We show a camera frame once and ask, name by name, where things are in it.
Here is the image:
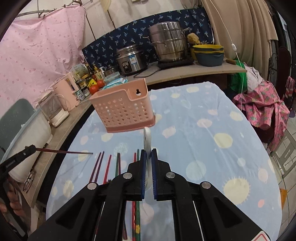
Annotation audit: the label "white cable with switch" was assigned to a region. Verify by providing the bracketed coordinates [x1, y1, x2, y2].
[209, 0, 246, 111]

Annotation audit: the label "bright red chopstick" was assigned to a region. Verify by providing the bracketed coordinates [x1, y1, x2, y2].
[103, 155, 112, 184]

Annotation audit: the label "pink floral cloth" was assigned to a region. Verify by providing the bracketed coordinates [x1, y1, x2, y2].
[232, 81, 290, 152]

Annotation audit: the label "green chopstick thin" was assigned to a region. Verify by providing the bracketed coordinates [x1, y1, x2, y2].
[135, 148, 141, 241]

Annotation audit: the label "dark red chopstick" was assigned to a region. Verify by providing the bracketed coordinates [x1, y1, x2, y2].
[118, 153, 121, 175]

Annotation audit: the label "light blue patterned tablecloth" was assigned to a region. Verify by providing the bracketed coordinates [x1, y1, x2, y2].
[46, 82, 282, 240]

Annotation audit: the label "white ceramic spoon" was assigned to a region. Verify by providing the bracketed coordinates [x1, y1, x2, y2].
[144, 127, 154, 204]

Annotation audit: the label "silver rice cooker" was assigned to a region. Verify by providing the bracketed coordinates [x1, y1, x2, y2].
[116, 44, 147, 76]

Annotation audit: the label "red chopstick black band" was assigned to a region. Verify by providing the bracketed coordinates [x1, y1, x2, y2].
[131, 152, 137, 241]

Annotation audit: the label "black eyeglasses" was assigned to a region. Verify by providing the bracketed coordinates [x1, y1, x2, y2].
[23, 169, 36, 193]

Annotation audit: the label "blue wet wipes pack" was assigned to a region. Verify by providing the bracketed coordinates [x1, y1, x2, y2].
[103, 77, 128, 90]

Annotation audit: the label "stainless steel stacked pot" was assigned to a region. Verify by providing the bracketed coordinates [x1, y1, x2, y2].
[143, 21, 189, 63]

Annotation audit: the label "white plastic tub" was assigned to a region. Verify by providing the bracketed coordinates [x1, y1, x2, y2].
[1, 109, 53, 183]

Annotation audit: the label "person's hand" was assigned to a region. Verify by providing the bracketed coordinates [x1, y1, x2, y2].
[6, 177, 25, 217]

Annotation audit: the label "navy patterned cloth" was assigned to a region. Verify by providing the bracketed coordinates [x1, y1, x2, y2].
[82, 7, 214, 67]

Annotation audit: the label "teal yellow stacked bowls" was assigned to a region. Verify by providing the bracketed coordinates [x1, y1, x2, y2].
[192, 44, 224, 67]

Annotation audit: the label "beige hanging curtain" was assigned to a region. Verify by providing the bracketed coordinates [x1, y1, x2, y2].
[201, 1, 278, 79]

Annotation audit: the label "red tomato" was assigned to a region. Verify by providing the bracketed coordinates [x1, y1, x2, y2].
[97, 79, 105, 88]
[89, 84, 99, 95]

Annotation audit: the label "pink perforated utensil basket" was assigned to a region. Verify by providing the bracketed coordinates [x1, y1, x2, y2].
[90, 78, 156, 133]

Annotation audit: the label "green chopstick gold band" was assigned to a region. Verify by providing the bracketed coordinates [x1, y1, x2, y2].
[115, 153, 120, 177]

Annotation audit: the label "pink dotted curtain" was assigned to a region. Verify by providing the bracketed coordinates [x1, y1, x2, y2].
[1, 5, 85, 115]

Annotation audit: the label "pink electric kettle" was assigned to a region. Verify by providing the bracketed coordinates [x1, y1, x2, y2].
[52, 73, 80, 112]

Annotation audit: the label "dark maroon chopstick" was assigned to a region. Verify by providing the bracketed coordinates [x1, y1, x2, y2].
[89, 151, 105, 183]
[36, 148, 93, 155]

